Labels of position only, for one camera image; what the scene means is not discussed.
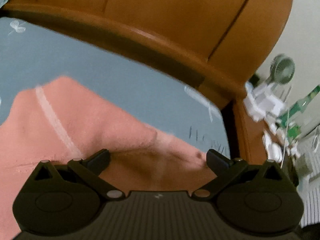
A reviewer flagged green bottle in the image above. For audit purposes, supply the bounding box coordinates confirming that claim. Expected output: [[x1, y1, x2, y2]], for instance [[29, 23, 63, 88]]
[[279, 85, 320, 128]]

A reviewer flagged pink striped sweater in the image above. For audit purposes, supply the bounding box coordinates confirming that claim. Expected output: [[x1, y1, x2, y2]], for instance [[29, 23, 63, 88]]
[[0, 76, 218, 240]]

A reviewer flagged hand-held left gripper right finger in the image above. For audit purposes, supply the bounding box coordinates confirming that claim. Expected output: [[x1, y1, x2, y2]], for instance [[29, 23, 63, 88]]
[[191, 149, 295, 202]]

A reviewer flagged wooden headboard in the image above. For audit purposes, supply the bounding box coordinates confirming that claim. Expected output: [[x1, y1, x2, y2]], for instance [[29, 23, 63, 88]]
[[0, 0, 299, 162]]

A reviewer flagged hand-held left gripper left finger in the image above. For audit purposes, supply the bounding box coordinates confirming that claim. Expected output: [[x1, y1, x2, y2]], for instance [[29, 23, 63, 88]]
[[25, 149, 125, 201]]

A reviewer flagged small grey desk fan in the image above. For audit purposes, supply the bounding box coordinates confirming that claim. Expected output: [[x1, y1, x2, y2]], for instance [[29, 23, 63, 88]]
[[265, 54, 296, 85]]

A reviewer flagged white plastic clutter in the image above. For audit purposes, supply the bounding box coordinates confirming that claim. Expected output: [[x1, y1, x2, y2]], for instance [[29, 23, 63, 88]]
[[244, 81, 288, 122]]

